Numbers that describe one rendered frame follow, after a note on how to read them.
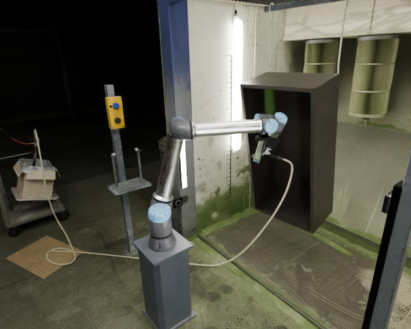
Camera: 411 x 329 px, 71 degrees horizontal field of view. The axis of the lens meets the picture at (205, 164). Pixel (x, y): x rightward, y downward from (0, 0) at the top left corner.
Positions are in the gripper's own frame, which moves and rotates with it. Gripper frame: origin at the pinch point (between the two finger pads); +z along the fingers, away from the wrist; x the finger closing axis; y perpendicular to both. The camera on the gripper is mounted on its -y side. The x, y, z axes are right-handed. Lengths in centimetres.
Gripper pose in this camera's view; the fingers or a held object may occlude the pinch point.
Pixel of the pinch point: (262, 152)
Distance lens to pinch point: 225.3
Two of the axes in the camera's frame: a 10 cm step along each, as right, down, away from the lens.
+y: 9.4, 3.3, -0.9
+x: 3.0, -6.8, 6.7
